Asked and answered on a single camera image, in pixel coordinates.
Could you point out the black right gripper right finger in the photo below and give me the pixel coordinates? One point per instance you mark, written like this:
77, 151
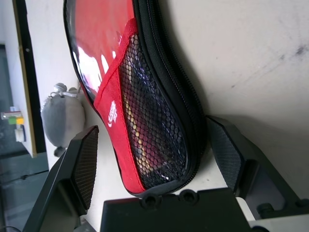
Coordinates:
229, 154

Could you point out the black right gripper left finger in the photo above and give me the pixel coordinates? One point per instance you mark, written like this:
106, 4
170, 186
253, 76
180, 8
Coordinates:
60, 174

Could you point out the black and red paddle case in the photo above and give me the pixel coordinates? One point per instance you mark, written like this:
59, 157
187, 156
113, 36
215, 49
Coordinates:
169, 72

